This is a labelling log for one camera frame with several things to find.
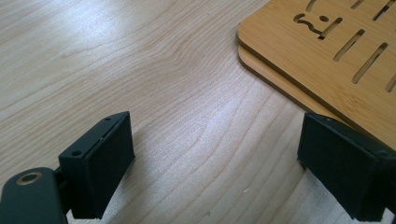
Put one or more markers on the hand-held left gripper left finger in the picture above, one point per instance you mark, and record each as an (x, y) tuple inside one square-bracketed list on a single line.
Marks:
[(102, 161)]

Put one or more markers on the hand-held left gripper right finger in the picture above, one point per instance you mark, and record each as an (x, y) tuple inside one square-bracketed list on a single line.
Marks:
[(342, 161)]

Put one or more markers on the slotted wooden trivet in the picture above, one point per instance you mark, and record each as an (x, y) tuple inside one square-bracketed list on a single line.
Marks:
[(264, 73), (311, 62)]

